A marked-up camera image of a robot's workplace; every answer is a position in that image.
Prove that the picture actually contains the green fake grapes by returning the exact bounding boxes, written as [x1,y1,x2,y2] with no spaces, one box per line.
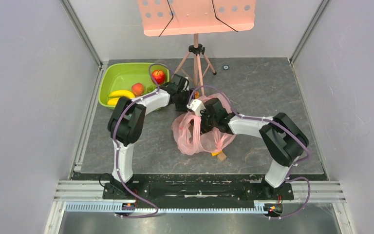
[146,85,157,94]

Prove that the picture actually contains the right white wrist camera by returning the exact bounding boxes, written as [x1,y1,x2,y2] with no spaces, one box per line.
[187,99,206,117]

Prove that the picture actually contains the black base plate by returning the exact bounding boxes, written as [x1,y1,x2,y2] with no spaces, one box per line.
[102,174,294,209]

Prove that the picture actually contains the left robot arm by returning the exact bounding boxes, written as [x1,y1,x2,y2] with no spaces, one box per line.
[107,74,193,199]

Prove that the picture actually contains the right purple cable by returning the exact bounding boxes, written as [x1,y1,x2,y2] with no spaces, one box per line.
[188,85,312,220]

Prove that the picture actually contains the pink fake peach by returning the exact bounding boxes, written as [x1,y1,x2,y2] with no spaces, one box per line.
[131,83,145,97]

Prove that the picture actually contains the yellow fake mango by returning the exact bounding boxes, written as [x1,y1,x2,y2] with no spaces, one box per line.
[107,97,120,106]

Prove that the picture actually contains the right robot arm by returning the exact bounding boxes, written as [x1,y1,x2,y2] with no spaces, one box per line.
[190,97,309,199]

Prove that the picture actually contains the pink music stand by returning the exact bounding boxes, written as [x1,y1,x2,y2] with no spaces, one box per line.
[136,0,257,97]

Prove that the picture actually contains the brown wooden block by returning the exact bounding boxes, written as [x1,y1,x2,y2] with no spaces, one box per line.
[216,152,227,161]

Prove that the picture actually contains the white cable duct rail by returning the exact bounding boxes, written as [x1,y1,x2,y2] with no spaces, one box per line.
[65,200,266,214]

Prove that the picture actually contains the red fruit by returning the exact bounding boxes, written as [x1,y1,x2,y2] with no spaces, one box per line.
[151,70,166,85]

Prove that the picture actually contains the yellow fake banana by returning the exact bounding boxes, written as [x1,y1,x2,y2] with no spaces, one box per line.
[108,90,136,99]

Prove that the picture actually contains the yellow butterfly toy block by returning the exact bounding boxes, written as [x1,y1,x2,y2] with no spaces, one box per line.
[193,91,200,99]

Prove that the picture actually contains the yellow wooden block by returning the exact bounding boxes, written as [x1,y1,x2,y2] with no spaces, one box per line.
[211,151,222,156]

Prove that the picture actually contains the pink plastic bag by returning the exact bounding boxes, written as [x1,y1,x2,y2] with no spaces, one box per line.
[171,93,236,156]

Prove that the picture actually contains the green plastic basin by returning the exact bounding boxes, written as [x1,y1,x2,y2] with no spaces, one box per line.
[98,62,170,109]

